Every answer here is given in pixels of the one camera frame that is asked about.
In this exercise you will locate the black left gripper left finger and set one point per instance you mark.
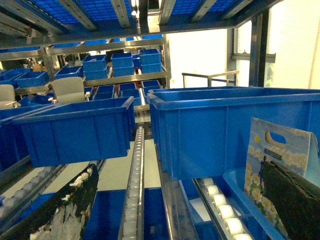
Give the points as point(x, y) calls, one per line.
point(65, 215)

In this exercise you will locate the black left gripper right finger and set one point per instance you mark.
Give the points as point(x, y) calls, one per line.
point(296, 200)

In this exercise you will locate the flower gift bag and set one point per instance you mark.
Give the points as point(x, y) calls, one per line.
point(293, 148)

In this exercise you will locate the blue plastic tray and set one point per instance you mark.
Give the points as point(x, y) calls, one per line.
point(235, 178)

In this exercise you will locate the white roller track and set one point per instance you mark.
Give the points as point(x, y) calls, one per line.
point(132, 219)

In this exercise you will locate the blue bin upper left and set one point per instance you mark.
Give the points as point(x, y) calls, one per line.
point(79, 132)

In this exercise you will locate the large blue bin behind bags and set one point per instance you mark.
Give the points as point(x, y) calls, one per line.
point(206, 131)

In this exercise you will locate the grey chair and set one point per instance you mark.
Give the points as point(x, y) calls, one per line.
point(69, 90)

